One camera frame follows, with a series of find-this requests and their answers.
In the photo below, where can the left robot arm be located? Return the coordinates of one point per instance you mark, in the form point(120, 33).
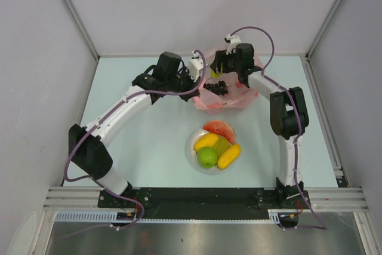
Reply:
point(88, 145)

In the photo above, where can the green fake apple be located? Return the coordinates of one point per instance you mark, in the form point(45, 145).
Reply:
point(207, 157)

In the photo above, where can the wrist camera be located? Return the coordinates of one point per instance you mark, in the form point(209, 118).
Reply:
point(232, 41)
point(196, 65)

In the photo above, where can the fake watermelon slice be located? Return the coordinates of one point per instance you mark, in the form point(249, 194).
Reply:
point(221, 128)

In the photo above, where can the white cable duct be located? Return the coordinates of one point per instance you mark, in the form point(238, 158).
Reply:
point(124, 218)

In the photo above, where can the yellow fake mango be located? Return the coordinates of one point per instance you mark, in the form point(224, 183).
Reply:
point(207, 140)

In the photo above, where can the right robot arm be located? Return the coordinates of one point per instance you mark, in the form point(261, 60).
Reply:
point(288, 117)

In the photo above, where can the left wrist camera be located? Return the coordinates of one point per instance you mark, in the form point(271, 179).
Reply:
point(196, 65)

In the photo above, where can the dark fake grapes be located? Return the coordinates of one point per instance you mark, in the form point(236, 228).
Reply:
point(219, 88)

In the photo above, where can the orange fake fruit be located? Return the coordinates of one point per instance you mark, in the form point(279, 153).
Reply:
point(229, 156)

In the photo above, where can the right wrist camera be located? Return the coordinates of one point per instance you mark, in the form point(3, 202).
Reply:
point(232, 41)

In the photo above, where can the pink plastic bag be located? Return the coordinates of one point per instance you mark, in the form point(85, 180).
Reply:
point(239, 97)

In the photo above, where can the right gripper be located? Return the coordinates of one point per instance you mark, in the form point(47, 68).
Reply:
point(221, 57)

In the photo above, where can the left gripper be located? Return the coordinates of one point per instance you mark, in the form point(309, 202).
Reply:
point(191, 85)

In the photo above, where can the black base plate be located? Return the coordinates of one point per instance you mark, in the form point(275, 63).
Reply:
point(213, 203)

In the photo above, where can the green fake pear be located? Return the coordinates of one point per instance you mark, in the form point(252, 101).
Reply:
point(215, 75)

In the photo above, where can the white paper plate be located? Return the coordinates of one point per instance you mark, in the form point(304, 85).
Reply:
point(191, 153)

